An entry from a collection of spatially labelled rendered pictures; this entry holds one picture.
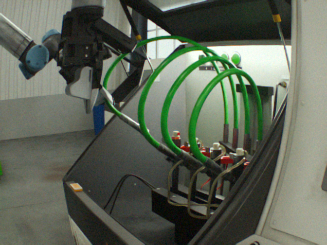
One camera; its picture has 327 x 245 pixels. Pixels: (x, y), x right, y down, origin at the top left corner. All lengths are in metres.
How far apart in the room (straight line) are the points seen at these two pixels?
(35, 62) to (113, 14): 7.69
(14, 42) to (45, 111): 6.64
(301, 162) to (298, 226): 0.13
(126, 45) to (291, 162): 0.41
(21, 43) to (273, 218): 0.78
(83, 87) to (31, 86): 6.79
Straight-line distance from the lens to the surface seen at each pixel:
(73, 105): 7.72
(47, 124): 7.48
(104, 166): 1.11
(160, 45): 7.04
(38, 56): 0.80
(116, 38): 0.59
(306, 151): 0.58
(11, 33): 0.83
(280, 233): 0.61
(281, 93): 0.91
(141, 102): 0.68
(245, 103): 0.79
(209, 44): 1.10
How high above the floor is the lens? 1.30
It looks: 8 degrees down
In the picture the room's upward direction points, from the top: straight up
